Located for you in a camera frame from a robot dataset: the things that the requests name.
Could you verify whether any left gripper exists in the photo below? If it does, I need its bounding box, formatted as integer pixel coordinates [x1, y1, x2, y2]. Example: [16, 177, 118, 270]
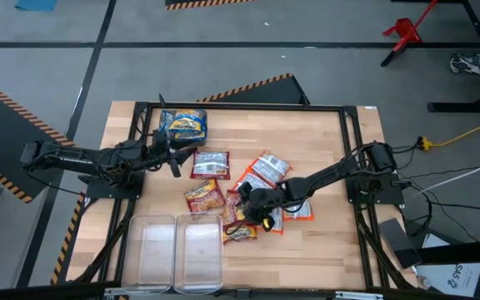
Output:
[142, 145, 198, 179]

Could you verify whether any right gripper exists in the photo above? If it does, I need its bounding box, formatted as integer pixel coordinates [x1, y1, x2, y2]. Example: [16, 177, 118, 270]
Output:
[242, 185, 291, 230]

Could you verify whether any yellow snack packet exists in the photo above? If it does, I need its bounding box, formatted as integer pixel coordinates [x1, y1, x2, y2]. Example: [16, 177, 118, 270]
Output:
[222, 223, 259, 244]

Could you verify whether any smoky dark plastic bin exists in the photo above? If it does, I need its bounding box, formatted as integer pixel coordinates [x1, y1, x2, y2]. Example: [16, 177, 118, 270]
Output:
[157, 105, 209, 149]

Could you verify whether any clear plastic bin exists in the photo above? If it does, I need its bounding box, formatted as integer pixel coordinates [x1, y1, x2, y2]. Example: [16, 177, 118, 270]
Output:
[121, 214, 178, 295]
[172, 212, 225, 293]

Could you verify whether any hazard-striped floor strip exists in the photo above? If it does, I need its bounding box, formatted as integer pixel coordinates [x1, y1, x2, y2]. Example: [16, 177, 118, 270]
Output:
[50, 190, 88, 287]

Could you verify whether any black flat box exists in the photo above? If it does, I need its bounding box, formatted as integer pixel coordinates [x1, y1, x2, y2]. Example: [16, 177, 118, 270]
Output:
[377, 217, 423, 270]

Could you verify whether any white printed paper sign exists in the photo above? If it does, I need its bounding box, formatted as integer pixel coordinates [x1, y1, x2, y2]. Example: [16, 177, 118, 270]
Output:
[414, 232, 480, 298]

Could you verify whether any black front crossbar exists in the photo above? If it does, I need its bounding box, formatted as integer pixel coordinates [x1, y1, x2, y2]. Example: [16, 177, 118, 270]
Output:
[0, 282, 480, 300]

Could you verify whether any blue floor mat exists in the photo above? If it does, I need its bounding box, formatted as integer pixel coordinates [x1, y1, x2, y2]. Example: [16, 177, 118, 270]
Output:
[13, 0, 60, 13]

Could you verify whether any person's shoe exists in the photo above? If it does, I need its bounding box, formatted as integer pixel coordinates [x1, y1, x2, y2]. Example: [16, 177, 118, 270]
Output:
[449, 51, 480, 77]

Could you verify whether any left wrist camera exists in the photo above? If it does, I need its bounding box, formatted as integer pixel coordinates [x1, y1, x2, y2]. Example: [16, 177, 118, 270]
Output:
[151, 128, 171, 149]

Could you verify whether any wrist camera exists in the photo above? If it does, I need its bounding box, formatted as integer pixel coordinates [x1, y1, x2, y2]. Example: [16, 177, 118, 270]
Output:
[237, 181, 254, 200]
[151, 128, 171, 149]

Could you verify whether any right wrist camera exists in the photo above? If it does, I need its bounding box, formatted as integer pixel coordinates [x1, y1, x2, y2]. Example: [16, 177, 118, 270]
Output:
[237, 181, 254, 200]

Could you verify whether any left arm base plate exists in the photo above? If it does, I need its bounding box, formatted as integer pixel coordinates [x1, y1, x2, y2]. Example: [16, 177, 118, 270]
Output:
[77, 172, 146, 200]

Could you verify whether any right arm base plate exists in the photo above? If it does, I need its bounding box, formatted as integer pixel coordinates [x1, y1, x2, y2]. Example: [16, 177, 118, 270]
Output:
[346, 170, 407, 206]

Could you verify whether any yellow extension cable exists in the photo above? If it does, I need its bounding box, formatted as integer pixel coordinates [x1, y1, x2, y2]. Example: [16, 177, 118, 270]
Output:
[416, 114, 480, 152]

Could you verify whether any black desk frame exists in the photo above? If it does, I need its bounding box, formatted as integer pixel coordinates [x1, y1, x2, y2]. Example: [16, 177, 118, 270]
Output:
[415, 239, 480, 300]

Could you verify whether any black power cable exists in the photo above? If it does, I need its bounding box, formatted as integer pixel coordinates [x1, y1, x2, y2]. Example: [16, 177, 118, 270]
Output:
[406, 199, 480, 213]

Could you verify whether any white cable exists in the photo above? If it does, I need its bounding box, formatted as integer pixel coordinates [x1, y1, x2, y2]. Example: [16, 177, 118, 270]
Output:
[410, 152, 480, 197]

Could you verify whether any black floor stand frame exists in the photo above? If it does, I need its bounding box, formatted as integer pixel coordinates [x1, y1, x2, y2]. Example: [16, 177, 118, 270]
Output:
[391, 0, 480, 114]

